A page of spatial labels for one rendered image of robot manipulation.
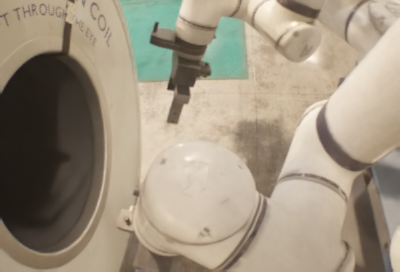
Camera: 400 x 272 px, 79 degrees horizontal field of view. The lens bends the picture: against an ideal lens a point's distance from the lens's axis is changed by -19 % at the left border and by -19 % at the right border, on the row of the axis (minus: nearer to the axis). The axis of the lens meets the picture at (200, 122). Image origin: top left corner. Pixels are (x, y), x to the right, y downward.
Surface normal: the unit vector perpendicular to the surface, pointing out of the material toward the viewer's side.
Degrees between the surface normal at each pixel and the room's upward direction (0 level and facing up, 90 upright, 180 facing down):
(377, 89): 75
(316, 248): 25
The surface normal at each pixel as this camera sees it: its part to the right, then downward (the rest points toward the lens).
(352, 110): -0.94, 0.12
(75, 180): -0.13, -0.47
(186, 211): 0.16, -0.44
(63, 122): -0.15, 0.31
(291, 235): 0.32, -0.61
